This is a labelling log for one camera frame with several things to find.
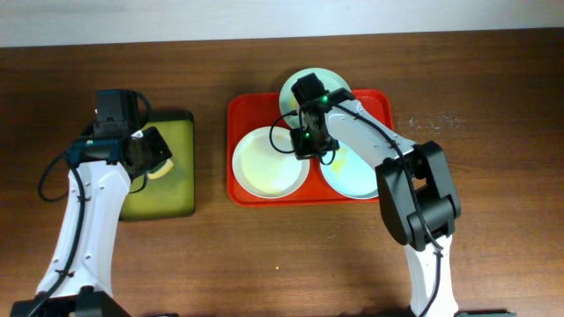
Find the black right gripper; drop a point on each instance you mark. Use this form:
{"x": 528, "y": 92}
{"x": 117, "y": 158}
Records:
{"x": 303, "y": 153}

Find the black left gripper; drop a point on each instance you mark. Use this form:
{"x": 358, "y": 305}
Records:
{"x": 158, "y": 147}

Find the green yellow sponge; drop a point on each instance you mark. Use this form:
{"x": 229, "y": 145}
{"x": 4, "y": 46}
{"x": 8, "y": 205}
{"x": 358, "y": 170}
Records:
{"x": 160, "y": 170}

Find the white plate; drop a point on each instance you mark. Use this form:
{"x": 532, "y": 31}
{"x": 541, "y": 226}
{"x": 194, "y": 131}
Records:
{"x": 264, "y": 165}

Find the light green plate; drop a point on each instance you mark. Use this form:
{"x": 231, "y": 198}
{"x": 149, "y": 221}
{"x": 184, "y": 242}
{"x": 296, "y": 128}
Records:
{"x": 331, "y": 82}

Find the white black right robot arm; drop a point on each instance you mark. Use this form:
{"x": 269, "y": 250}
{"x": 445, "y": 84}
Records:
{"x": 418, "y": 200}

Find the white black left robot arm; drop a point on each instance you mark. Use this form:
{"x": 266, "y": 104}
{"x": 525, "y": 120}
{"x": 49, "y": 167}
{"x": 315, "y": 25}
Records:
{"x": 102, "y": 168}

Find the black sponge tray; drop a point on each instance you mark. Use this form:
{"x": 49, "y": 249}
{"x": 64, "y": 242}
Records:
{"x": 173, "y": 193}

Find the red plastic tray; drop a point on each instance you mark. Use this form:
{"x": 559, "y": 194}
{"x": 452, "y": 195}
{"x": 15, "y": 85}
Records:
{"x": 251, "y": 111}

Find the light blue plate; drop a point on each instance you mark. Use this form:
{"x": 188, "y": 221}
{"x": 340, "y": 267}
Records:
{"x": 350, "y": 175}

